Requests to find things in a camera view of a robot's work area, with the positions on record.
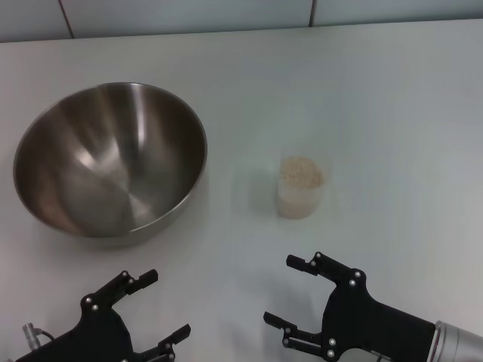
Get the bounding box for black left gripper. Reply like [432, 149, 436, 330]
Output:
[14, 268, 192, 362]

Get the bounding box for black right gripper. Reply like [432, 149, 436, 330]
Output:
[263, 250, 436, 362]

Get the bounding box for stainless steel mixing bowl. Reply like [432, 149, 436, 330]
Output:
[13, 81, 208, 250]

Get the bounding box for white rice grains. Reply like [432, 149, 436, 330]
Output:
[279, 155, 325, 189]

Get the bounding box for clear plastic cup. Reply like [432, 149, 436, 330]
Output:
[277, 155, 327, 219]

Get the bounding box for left wrist cable with plug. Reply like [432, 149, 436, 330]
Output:
[21, 322, 57, 342]

